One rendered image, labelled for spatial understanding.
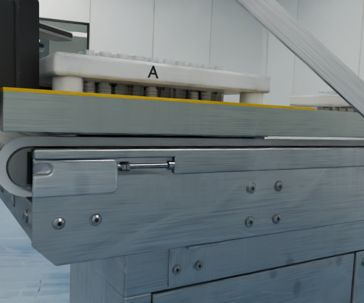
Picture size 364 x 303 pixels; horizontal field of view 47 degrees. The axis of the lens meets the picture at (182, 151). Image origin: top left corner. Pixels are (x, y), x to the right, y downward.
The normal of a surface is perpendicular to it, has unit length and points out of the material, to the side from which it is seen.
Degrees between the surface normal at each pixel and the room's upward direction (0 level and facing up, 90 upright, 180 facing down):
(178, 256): 90
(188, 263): 90
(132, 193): 90
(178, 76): 90
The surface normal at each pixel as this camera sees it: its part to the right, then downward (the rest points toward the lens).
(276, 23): -0.04, 0.03
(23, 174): 0.51, 0.09
